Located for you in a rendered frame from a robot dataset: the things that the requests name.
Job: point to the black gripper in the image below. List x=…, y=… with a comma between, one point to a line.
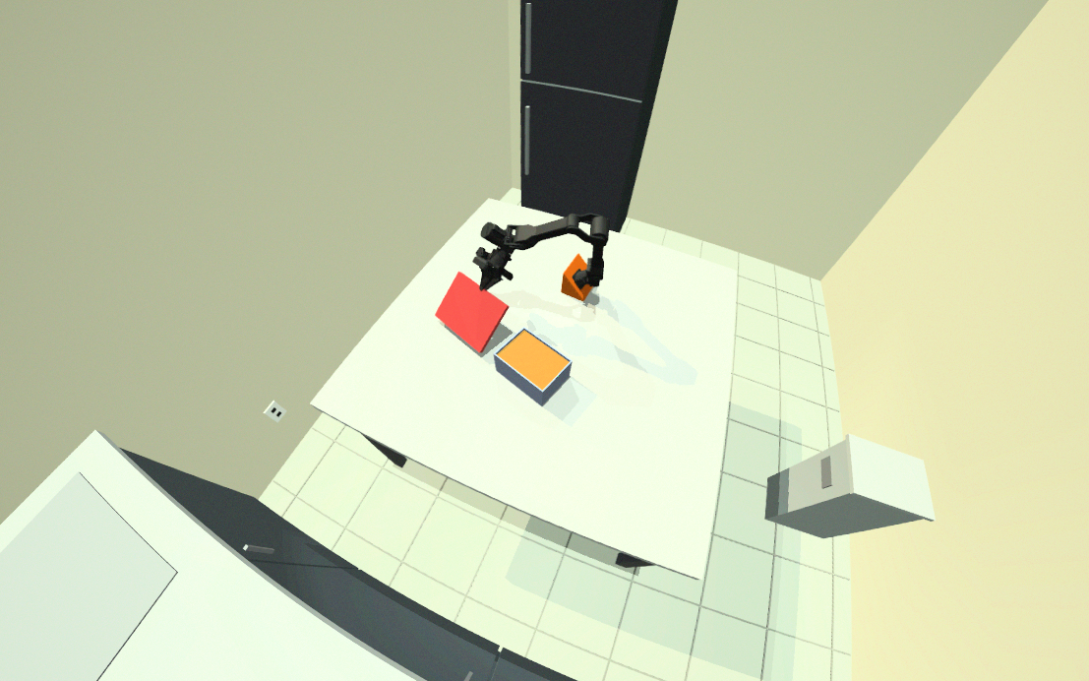
x=493, y=269

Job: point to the red lid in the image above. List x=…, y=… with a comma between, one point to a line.
x=471, y=313

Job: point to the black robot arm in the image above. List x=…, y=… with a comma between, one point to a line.
x=527, y=236

